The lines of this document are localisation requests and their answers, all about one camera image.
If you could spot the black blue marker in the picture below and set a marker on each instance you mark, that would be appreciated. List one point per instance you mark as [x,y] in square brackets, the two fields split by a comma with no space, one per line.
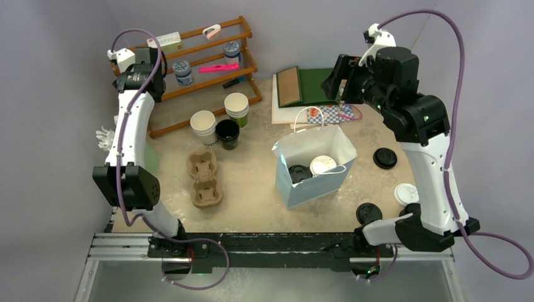
[234,82]

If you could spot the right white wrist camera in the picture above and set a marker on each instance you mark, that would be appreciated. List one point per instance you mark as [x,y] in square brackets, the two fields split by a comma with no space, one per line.
[376,39]

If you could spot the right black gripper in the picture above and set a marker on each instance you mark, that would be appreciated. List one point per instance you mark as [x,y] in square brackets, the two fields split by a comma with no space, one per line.
[352,72]

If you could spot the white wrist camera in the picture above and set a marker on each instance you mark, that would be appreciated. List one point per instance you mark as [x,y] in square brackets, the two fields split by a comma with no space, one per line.
[376,39]
[121,60]

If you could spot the white cup lid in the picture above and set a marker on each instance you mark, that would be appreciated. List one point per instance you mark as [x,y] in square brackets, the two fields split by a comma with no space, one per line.
[406,194]
[322,164]

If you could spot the green straw holder cup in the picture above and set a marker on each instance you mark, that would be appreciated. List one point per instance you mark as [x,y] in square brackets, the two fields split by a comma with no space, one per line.
[151,159]

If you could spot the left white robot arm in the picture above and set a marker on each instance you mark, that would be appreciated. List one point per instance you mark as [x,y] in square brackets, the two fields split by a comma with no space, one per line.
[123,178]

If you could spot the right blue white jar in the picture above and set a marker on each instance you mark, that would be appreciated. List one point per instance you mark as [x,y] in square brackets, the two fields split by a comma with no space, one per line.
[232,52]

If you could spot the black paper cup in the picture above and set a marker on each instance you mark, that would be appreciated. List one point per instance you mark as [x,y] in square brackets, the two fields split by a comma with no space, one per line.
[227,132]

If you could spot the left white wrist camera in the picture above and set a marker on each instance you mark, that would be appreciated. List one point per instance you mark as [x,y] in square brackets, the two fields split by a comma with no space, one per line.
[121,60]

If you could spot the stacked black cup lids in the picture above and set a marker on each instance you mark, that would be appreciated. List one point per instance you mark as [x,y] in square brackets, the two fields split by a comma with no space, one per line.
[410,209]

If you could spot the pink white stapler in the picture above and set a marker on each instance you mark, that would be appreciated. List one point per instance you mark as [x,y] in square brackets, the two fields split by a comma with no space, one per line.
[212,32]

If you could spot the green paper bag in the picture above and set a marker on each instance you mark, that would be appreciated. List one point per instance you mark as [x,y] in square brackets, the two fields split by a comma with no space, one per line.
[310,87]

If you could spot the blue white jar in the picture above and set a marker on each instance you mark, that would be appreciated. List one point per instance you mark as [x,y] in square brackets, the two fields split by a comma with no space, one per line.
[232,52]
[183,73]

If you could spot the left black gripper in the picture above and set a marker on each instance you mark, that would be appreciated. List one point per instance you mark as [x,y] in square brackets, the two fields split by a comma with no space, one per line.
[115,82]

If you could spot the pink marker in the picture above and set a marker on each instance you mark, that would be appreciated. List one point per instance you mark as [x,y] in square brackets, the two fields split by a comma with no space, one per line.
[219,68]

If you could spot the white green box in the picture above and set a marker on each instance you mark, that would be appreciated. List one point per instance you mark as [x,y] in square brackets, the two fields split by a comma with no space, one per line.
[170,44]

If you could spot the left blue white jar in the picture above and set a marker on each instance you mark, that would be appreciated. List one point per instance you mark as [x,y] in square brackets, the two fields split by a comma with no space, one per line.
[183,73]

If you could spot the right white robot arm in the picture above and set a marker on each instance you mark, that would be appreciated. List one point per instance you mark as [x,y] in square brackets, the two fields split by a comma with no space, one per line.
[421,125]

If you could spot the white wrapped straws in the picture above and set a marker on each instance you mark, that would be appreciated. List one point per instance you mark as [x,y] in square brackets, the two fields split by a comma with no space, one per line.
[106,136]

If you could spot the white cup stack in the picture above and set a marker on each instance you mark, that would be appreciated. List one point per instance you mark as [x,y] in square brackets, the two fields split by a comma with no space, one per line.
[203,124]
[237,107]

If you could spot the light blue paper bag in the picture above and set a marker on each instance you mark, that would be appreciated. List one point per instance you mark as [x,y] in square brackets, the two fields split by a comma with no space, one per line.
[300,148]

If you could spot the wooden shelf rack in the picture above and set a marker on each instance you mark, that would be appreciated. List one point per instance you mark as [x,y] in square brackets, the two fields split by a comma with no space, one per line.
[200,64]

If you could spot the brown pulp cup carrier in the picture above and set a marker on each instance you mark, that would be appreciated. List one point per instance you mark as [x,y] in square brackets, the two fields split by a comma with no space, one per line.
[206,190]

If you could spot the checkered patterned paper bag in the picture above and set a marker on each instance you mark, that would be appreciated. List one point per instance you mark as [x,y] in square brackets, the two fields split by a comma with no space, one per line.
[333,114]

